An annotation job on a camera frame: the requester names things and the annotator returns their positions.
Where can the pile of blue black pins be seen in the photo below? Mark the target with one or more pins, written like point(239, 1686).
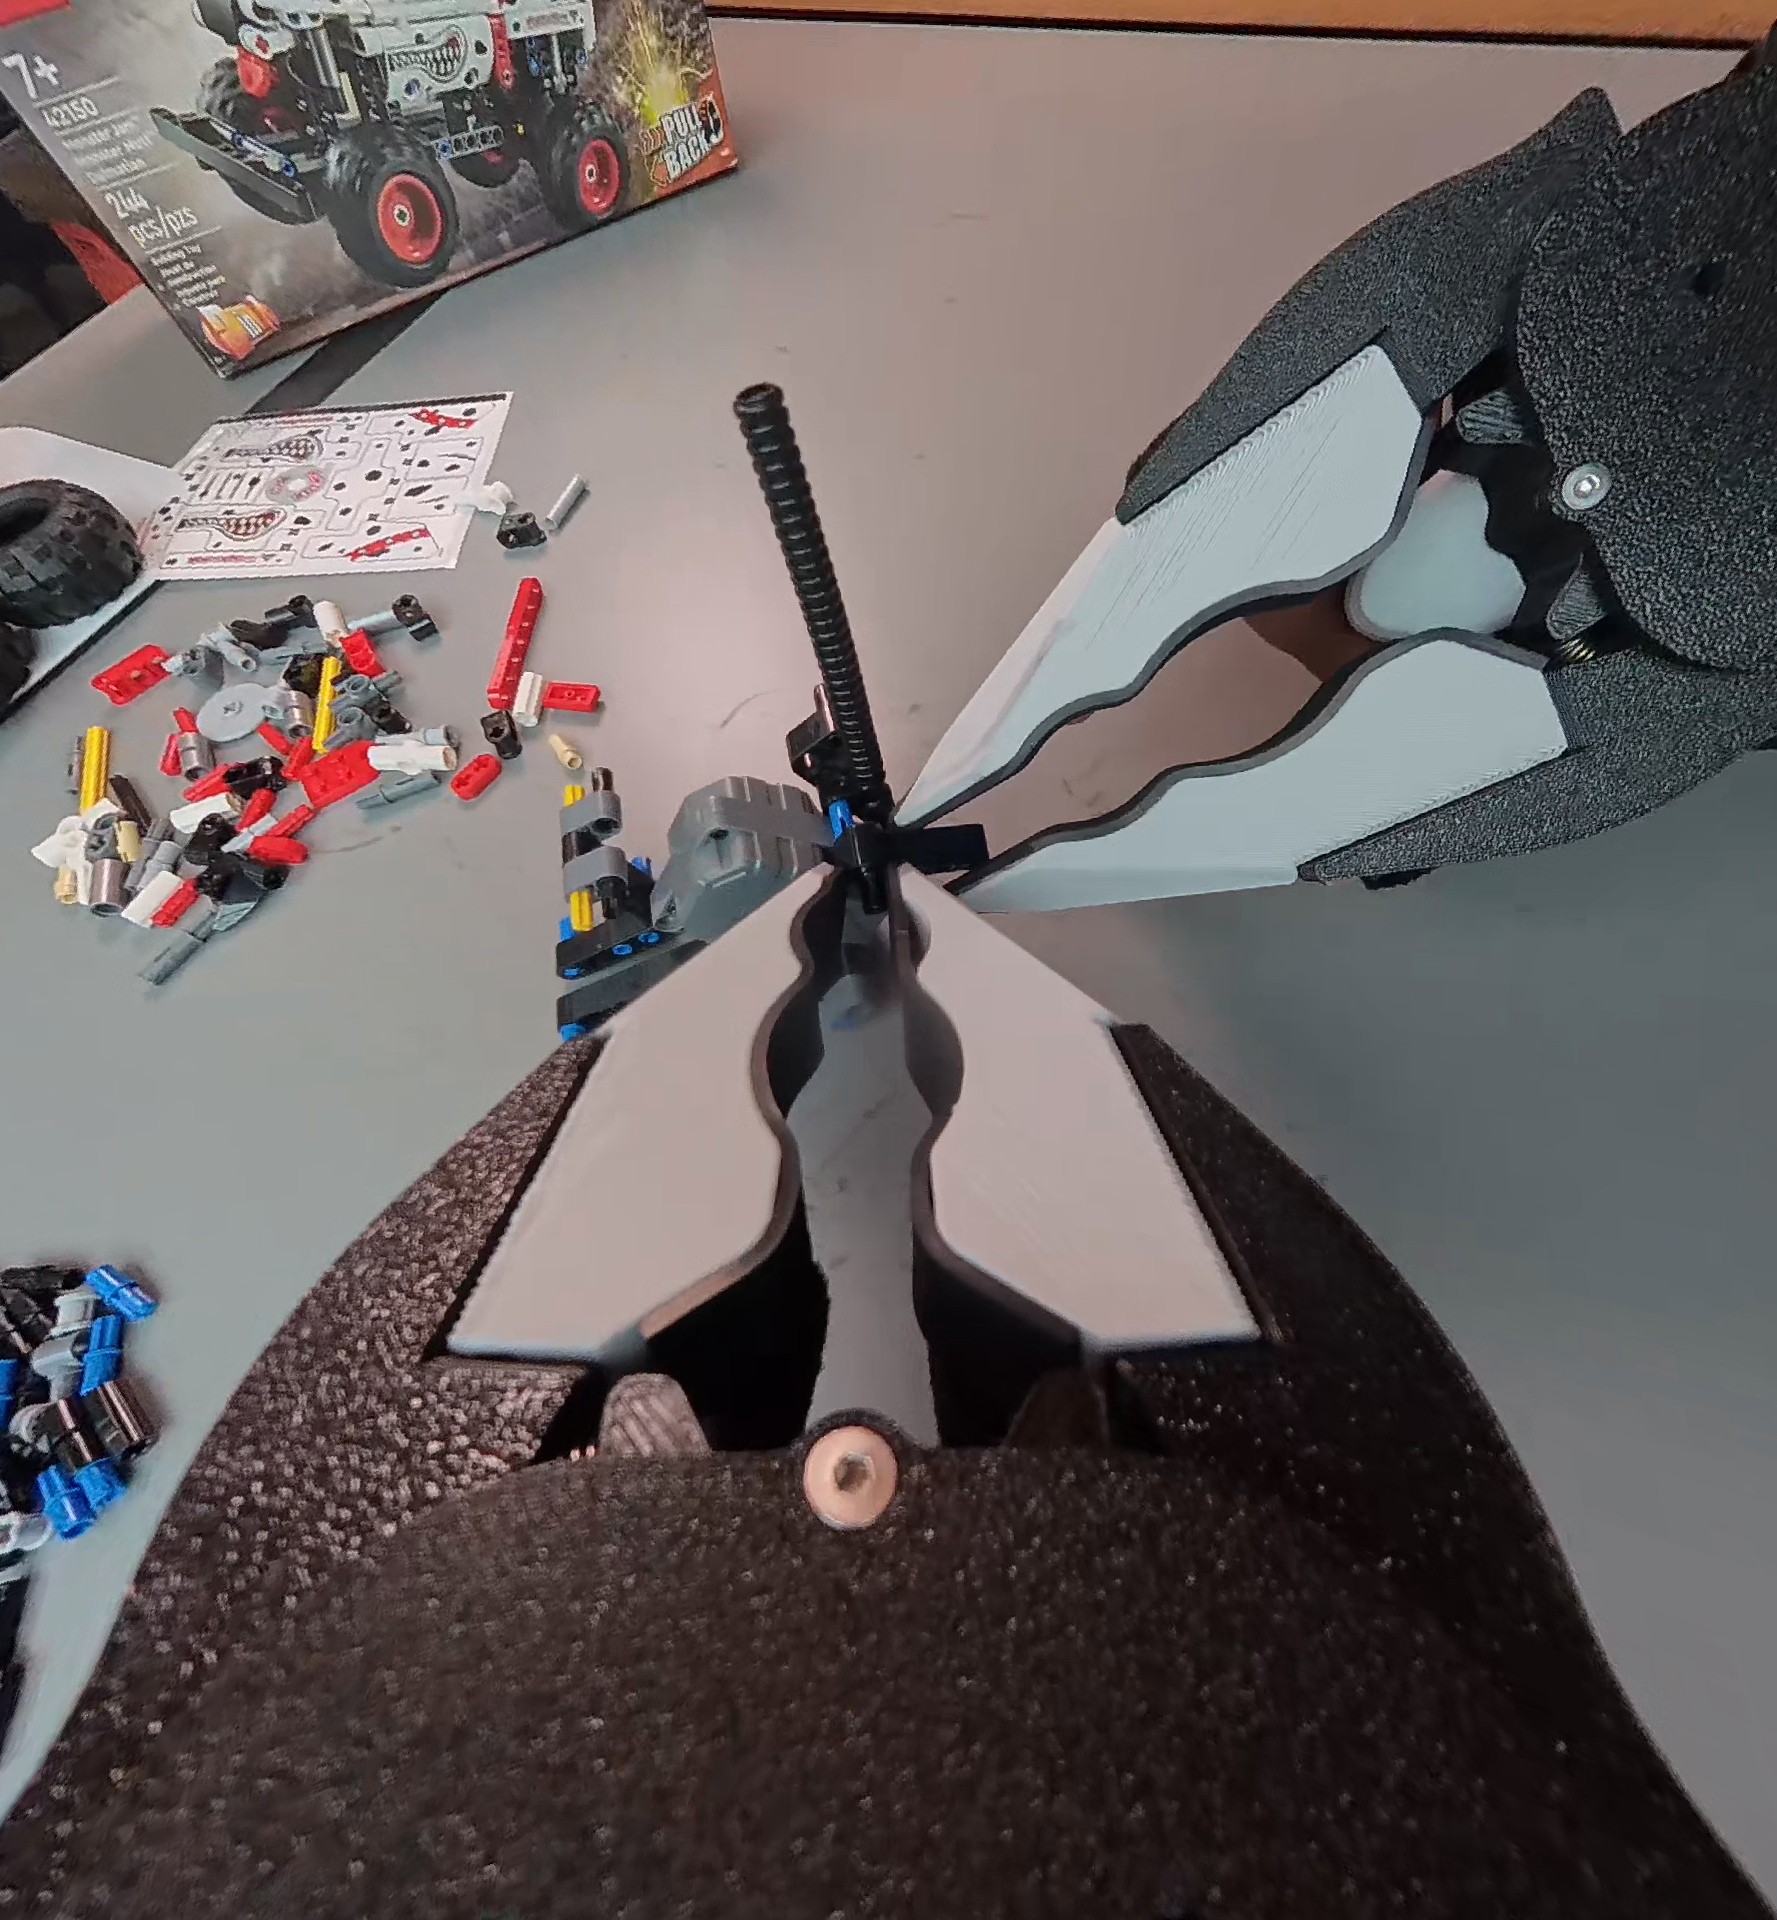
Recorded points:
point(33, 1424)

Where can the white brick connector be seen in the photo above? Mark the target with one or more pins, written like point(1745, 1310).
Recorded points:
point(530, 701)

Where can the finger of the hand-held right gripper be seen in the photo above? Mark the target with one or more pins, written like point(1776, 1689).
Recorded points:
point(1234, 524)
point(1398, 749)

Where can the small white joint piece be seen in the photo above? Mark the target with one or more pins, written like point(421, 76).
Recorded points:
point(492, 498)

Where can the light grey axle pin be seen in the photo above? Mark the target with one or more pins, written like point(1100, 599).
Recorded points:
point(567, 500)

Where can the black brick connector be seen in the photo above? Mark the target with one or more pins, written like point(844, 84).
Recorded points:
point(501, 734)

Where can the sticker sheet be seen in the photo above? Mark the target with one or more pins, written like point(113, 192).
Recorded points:
point(333, 488)

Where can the small red connector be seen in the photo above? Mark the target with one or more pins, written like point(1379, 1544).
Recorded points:
point(477, 774)

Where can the monster truck toy box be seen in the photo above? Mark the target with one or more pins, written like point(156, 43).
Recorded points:
point(378, 164)

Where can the red long holed beam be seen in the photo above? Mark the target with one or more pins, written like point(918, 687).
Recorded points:
point(517, 644)

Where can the toy brick motor assembly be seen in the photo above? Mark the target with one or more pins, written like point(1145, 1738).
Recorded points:
point(731, 855)

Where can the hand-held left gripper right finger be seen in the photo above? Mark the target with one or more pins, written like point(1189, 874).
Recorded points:
point(1069, 1199)

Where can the pile of mixed brick pieces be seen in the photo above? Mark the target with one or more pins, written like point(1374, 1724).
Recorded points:
point(274, 765)

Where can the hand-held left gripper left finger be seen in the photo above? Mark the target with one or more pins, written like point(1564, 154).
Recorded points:
point(648, 1170)

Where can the small black joint piece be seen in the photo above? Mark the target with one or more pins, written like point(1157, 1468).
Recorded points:
point(520, 528)

